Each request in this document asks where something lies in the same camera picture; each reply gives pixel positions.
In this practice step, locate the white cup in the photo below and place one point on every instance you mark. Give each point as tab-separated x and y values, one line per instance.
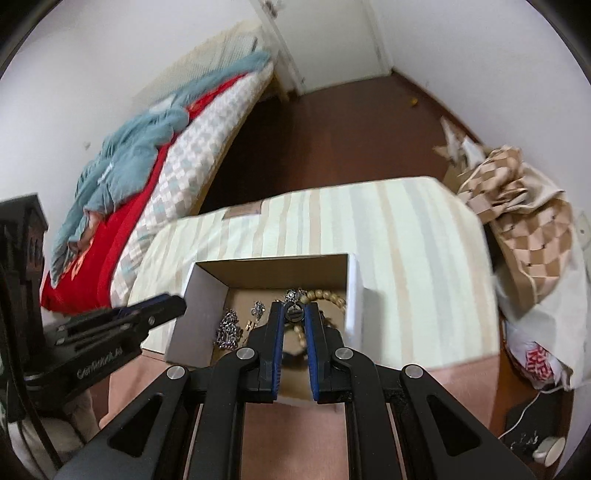
549	450

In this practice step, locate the white quilted mattress pad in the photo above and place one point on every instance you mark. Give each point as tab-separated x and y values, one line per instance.
198	60

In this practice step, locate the teal quilt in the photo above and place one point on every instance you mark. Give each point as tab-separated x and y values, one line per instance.
134	157

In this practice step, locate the checkered bed sheet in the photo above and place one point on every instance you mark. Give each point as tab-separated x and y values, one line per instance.
198	157

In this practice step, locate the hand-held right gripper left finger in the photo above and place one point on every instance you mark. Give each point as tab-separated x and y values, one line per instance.
277	350

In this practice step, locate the bed with red blanket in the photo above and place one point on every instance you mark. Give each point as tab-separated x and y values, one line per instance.
120	221

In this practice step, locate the checkered brown cloth pile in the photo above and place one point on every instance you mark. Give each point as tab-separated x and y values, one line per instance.
554	314

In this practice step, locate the pink and striped table cloth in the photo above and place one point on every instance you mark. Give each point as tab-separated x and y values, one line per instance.
406	240

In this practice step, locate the beige checkered cloth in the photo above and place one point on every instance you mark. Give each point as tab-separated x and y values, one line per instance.
512	203

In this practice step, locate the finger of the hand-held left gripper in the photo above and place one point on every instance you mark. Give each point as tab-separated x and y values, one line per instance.
115	314
157	316

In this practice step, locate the red printed plastic bag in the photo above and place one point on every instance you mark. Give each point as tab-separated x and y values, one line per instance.
538	362

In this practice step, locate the white cardboard box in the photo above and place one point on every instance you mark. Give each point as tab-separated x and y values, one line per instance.
198	314

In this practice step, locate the white door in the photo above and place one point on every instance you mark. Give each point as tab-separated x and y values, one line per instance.
332	41

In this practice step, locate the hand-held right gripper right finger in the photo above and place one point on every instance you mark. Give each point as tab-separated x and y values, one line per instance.
314	350

